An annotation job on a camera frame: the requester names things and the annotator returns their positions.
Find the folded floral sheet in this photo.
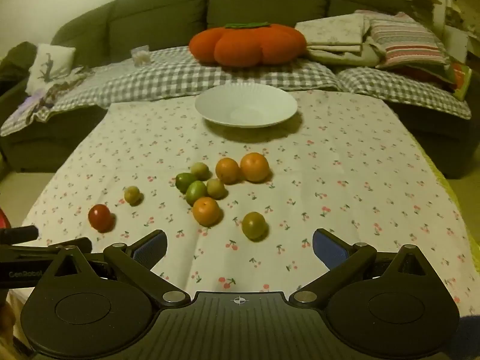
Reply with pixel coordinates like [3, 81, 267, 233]
[295, 12, 371, 54]

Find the yellow-green mat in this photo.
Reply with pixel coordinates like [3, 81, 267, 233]
[422, 146, 475, 248]

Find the white cardboard box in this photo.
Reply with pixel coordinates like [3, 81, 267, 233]
[444, 26, 470, 64]

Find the white ribbed plate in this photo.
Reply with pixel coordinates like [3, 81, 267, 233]
[194, 83, 299, 129]

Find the olive green sofa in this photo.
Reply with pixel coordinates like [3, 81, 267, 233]
[0, 0, 480, 181]

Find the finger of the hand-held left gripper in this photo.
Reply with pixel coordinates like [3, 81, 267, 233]
[11, 237, 93, 260]
[0, 226, 39, 244]

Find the dark floral cloth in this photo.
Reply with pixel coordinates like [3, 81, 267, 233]
[22, 65, 95, 118]

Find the white embroidered pillow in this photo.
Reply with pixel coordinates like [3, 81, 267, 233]
[25, 43, 76, 94]

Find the large orange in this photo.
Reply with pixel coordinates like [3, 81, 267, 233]
[240, 152, 271, 183]

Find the small white flower ornament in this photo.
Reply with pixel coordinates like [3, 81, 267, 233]
[131, 46, 151, 64]

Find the beige folded blanket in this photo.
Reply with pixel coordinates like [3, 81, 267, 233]
[305, 42, 388, 67]

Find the red and green cushion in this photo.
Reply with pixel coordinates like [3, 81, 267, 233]
[394, 60, 473, 102]

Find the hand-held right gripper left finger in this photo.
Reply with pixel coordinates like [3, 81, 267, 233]
[37, 229, 191, 310]

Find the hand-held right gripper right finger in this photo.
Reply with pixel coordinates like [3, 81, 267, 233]
[290, 228, 444, 310]

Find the cherry print tablecloth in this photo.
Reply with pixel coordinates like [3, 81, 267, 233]
[7, 89, 472, 346]

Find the large yellow-green plum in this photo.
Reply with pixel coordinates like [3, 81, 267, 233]
[241, 212, 268, 241]

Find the red tomato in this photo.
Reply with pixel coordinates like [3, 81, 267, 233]
[88, 203, 113, 232]

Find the orange pumpkin cushion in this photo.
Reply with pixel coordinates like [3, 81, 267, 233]
[188, 22, 308, 69]

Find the dark green plum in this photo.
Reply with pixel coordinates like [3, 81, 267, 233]
[175, 173, 196, 194]

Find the grey checked blanket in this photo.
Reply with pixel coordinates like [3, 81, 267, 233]
[0, 47, 472, 137]

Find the striped knitted pillow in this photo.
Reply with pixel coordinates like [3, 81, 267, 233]
[369, 13, 449, 70]

